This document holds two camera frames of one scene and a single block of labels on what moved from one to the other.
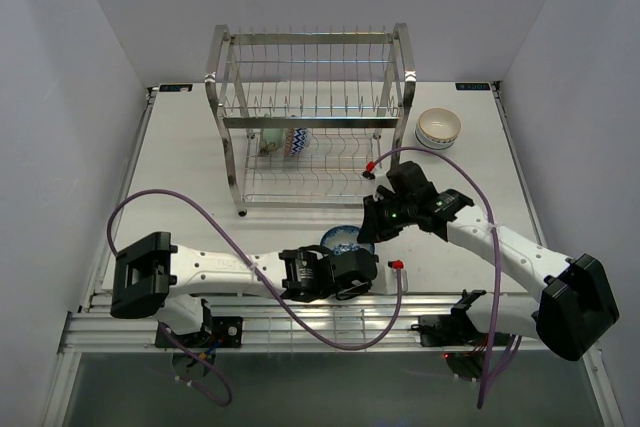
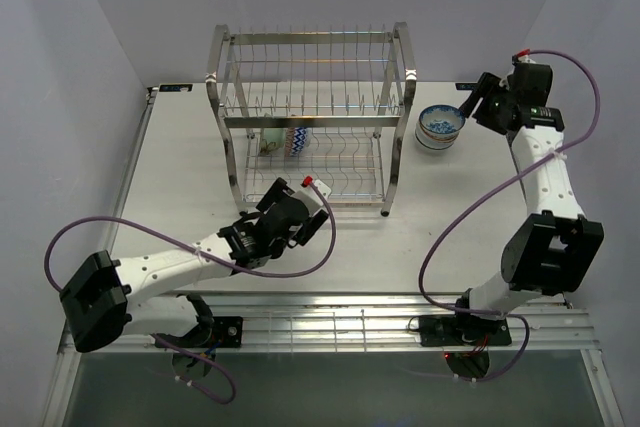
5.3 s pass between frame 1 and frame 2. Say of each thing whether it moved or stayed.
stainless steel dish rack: stayed
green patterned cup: stayed
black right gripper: moved
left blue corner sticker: stayed
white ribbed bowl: stayed
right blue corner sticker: stayed
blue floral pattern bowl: moved
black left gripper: moved
